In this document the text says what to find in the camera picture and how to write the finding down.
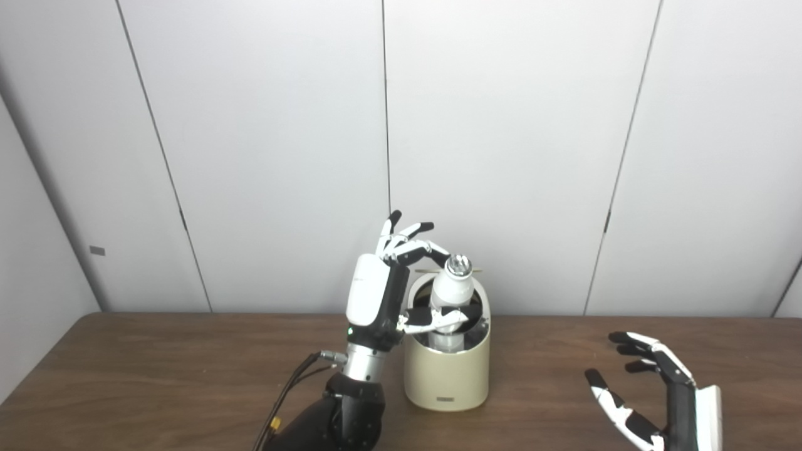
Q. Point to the cream-colored bin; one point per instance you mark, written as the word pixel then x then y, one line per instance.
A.
pixel 446 376

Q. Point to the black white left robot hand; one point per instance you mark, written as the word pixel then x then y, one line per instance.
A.
pixel 369 294

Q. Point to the small white plastic bottle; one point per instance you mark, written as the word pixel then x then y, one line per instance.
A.
pixel 452 289

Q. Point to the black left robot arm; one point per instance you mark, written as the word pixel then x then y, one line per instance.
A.
pixel 351 413

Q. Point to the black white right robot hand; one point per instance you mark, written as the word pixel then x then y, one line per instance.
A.
pixel 683 413

